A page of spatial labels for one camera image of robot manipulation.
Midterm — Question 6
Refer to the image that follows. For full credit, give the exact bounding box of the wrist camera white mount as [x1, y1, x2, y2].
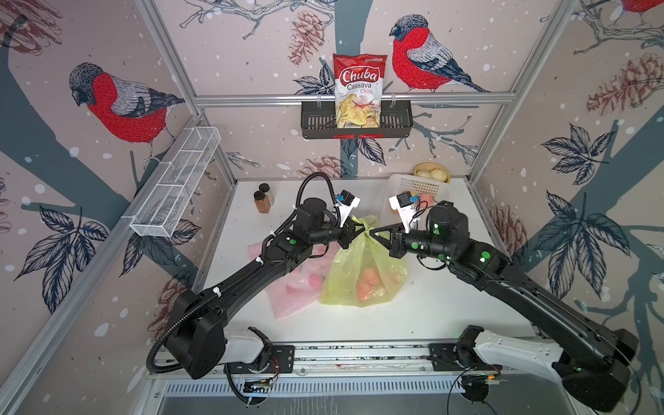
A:
[335, 190, 361, 228]
[389, 191, 419, 233]

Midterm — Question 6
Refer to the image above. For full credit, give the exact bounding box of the black wall shelf basket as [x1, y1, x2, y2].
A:
[301, 100, 413, 139]

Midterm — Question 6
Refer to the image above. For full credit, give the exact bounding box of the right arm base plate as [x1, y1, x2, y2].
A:
[428, 342, 502, 373]

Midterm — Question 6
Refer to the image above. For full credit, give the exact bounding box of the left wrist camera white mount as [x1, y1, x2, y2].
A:
[335, 190, 361, 228]

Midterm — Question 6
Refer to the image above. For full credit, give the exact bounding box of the brown spice jar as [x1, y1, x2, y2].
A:
[253, 190, 271, 214]

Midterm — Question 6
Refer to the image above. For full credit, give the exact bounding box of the light spice jar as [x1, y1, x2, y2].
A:
[259, 183, 274, 205]

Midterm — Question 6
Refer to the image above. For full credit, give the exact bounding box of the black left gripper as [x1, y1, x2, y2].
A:
[308, 216, 369, 250]

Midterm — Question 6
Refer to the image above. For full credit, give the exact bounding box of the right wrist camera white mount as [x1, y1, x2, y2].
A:
[389, 191, 419, 233]

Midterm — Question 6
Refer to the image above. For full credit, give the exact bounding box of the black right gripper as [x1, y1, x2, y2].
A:
[367, 223, 455, 267]

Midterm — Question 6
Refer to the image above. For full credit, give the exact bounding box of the pink plastic bag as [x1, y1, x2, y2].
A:
[266, 242, 340, 319]

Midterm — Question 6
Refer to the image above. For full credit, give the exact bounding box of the Chuba cassava chips bag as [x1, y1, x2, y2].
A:
[333, 54, 387, 129]

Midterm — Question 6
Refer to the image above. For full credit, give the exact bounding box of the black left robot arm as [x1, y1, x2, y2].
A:
[145, 172, 365, 380]

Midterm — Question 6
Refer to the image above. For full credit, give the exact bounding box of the white wire mesh shelf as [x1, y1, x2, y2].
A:
[130, 126, 221, 238]

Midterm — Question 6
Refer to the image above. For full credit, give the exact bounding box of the yellow bowl with buns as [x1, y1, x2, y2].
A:
[413, 162, 451, 183]

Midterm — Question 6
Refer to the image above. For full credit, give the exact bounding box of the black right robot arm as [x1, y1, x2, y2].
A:
[369, 202, 638, 413]

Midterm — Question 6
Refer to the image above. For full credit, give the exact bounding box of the red peach front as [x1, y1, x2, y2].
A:
[356, 281, 377, 302]

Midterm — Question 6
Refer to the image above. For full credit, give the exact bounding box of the white perforated plastic basket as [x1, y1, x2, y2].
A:
[380, 174, 451, 232]

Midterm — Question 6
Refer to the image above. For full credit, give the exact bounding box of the green avocado print plastic bag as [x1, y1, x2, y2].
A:
[319, 215, 408, 307]

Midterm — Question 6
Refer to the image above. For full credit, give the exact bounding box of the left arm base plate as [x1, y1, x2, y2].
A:
[224, 345, 295, 375]

